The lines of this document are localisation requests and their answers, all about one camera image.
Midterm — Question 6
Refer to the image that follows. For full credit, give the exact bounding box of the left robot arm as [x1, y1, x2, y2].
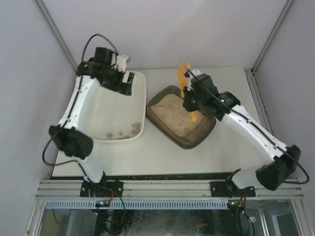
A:
[49, 47, 134, 183]

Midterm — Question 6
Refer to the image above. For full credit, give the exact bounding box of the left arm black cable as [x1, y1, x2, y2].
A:
[42, 33, 120, 167]

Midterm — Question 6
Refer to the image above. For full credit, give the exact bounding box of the aluminium frame rail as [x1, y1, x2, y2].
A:
[35, 180, 303, 200]

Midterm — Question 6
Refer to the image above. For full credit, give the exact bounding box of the dark grey litter box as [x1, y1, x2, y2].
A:
[146, 86, 216, 149]

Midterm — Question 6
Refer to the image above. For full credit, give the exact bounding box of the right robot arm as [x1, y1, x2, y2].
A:
[178, 69, 301, 191]

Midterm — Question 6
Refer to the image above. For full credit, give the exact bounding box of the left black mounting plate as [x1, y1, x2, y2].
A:
[80, 177, 124, 198]

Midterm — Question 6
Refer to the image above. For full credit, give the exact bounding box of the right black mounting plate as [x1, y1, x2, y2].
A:
[210, 169, 256, 198]

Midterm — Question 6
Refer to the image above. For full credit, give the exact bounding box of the yellow litter scoop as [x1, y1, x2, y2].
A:
[177, 62, 198, 123]

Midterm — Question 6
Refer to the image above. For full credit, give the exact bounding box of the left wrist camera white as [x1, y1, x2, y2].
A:
[116, 55, 130, 71]

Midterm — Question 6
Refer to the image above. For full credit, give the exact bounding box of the grey slotted cable duct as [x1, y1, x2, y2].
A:
[46, 199, 228, 210]

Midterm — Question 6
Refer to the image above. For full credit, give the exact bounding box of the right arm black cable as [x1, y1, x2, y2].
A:
[186, 70, 310, 184]

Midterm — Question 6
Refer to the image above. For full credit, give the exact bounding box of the black mounting plate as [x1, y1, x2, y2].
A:
[80, 177, 124, 198]
[210, 169, 256, 198]

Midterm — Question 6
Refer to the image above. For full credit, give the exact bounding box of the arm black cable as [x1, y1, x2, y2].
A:
[186, 70, 310, 184]
[42, 33, 120, 167]

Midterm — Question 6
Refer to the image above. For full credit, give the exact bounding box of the white plastic tray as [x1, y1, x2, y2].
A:
[85, 71, 146, 142]

